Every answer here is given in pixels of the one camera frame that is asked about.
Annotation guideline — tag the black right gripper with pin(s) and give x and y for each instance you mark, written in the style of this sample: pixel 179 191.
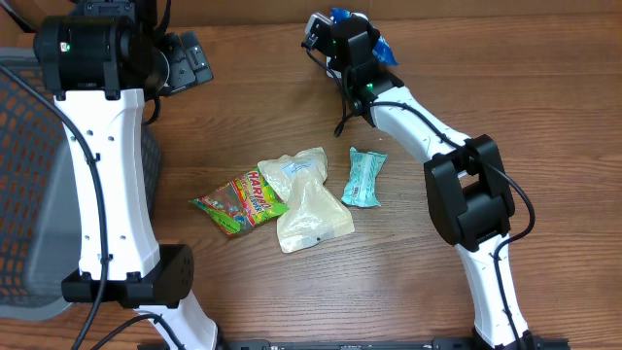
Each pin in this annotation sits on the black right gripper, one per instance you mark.
pixel 369 32

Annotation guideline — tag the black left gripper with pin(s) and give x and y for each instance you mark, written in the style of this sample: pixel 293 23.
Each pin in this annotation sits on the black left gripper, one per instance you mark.
pixel 190 64

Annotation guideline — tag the blue snack bar wrapper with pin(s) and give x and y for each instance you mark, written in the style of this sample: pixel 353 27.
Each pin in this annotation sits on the blue snack bar wrapper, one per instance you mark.
pixel 381 50

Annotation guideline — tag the light teal snack packet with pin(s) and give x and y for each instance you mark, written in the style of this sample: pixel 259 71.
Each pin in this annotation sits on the light teal snack packet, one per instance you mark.
pixel 360 190

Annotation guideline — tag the Haribo gummy worms bag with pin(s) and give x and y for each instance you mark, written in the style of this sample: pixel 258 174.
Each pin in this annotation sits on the Haribo gummy worms bag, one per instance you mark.
pixel 242 204

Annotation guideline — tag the beige paper pouch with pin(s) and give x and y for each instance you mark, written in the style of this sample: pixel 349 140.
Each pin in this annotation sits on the beige paper pouch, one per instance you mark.
pixel 314 214

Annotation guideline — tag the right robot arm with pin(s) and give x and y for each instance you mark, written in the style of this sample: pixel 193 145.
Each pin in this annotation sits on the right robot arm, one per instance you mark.
pixel 468 192

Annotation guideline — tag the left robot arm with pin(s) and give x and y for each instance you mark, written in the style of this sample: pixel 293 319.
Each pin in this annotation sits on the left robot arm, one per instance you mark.
pixel 101 64

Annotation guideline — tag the white barcode scanner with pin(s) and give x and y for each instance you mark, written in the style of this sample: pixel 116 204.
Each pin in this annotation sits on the white barcode scanner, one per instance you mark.
pixel 331 71

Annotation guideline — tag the grey plastic mesh basket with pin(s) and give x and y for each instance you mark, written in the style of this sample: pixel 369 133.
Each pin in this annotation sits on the grey plastic mesh basket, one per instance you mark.
pixel 41 234

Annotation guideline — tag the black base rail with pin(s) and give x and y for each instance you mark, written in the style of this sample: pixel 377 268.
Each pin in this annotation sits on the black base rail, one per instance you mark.
pixel 436 344

